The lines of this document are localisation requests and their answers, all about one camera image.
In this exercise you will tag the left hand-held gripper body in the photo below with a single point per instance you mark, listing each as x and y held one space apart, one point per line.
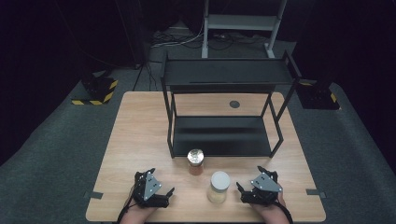
148 186

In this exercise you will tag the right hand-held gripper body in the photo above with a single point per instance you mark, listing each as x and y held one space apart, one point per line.
265 185

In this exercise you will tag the white-lidded jar with pale filling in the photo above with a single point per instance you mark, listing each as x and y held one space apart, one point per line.
219 186

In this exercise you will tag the glass jar with red filling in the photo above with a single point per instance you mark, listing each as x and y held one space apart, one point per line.
195 163

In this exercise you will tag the black metal two-tier rack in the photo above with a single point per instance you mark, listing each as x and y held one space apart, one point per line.
222 137

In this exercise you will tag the person's right hand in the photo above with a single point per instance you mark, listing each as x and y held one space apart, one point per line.
272 214

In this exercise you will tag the person's left hand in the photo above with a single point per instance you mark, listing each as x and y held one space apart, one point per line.
137 216

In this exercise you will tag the grey tape strip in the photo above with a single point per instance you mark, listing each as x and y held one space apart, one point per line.
316 193
93 195

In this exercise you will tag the round dark table grommet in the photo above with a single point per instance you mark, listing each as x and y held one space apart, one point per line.
234 104

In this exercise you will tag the black stand base striped edge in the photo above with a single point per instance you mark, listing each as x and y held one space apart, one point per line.
98 90
317 96

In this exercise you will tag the grey metal stand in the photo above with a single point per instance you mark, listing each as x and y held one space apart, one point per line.
241 22

